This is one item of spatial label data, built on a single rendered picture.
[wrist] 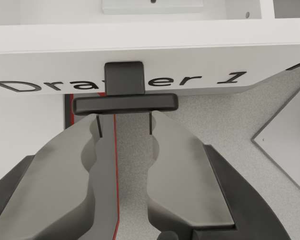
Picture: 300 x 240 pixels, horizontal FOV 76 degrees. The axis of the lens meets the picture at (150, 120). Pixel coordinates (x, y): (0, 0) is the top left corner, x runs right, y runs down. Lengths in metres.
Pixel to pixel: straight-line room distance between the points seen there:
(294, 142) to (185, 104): 0.61
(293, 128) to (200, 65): 1.15
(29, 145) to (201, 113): 0.92
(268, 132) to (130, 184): 0.79
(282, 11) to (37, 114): 0.42
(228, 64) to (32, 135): 0.27
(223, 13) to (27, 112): 0.29
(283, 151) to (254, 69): 1.09
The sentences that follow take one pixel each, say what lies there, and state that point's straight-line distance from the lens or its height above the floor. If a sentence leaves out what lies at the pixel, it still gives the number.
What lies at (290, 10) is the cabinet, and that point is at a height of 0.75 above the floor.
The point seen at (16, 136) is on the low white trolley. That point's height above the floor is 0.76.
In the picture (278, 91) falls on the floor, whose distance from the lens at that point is 1.33.
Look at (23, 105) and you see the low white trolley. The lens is 0.33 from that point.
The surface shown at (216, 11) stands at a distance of 0.26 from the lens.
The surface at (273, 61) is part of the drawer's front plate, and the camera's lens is 0.19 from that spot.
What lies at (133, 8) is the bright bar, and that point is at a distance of 0.24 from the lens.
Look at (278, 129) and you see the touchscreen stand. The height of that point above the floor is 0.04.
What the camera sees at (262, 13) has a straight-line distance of 0.20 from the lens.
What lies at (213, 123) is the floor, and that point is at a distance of 1.12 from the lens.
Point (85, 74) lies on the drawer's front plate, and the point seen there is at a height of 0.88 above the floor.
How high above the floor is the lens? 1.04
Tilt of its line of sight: 85 degrees down
